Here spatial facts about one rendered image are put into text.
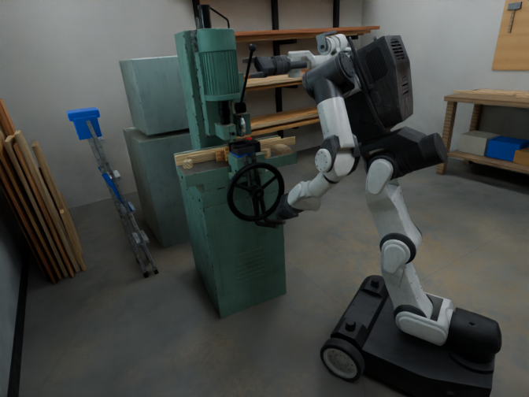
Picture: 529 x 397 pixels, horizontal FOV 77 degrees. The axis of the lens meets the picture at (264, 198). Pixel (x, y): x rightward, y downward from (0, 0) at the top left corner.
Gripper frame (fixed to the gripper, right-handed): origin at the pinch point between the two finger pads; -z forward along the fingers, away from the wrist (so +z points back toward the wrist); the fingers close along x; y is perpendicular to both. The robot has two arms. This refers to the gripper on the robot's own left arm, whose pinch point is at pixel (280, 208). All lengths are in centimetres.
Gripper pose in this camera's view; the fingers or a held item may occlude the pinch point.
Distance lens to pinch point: 151.7
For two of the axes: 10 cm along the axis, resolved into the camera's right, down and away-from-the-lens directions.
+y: -8.8, -3.9, -2.6
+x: 3.2, -9.1, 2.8
